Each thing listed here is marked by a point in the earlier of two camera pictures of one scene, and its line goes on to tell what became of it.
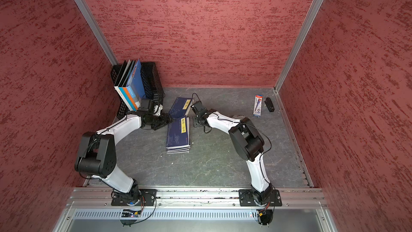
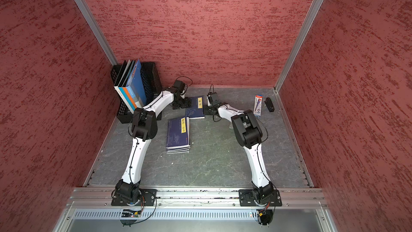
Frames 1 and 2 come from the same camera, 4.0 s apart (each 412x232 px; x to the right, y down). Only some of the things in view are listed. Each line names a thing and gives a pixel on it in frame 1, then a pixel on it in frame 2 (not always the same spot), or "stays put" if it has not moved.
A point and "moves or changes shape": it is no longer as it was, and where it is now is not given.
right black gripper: [196, 122] -> [206, 110]
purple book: [178, 136] stays put
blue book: [181, 107] moves or changes shape
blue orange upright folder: [135, 79] stays put
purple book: [177, 151] stays put
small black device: [269, 104] stays put
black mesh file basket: [152, 85] stays put
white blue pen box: [257, 106] stays put
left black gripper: [163, 121] -> [185, 105]
